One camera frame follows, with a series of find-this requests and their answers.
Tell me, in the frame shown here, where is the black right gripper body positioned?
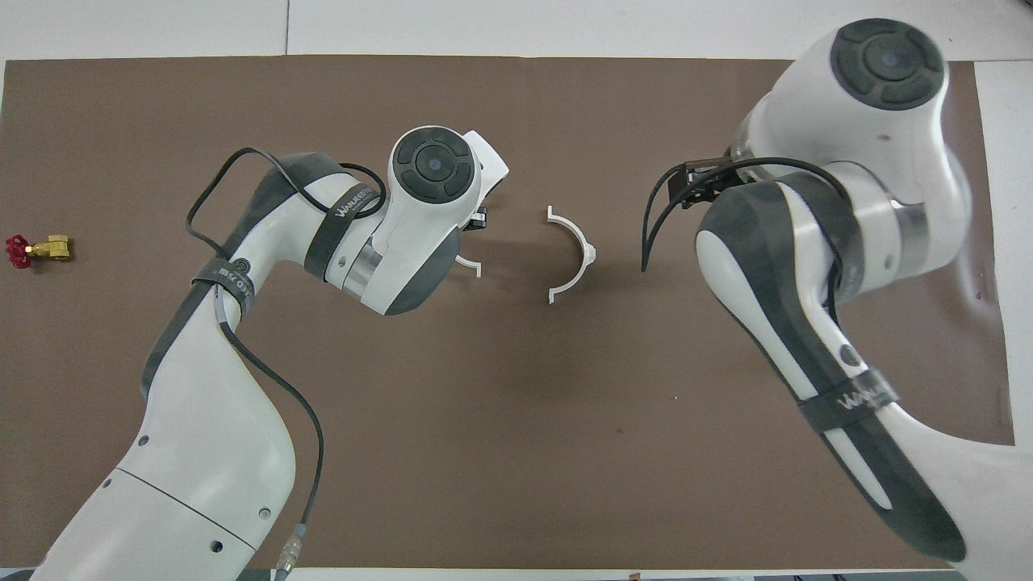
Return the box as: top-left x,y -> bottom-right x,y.
683,159 -> 747,208

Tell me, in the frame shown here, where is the brown table mat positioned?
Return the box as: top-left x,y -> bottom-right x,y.
0,55 -> 1016,570

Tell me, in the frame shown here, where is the black velcro cable strap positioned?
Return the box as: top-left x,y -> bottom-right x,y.
191,256 -> 256,317
303,184 -> 382,280
795,367 -> 901,434

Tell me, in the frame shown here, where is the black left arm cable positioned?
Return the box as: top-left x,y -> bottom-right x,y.
186,147 -> 388,579

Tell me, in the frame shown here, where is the brass valve red handle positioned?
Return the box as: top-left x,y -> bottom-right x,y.
5,234 -> 73,270

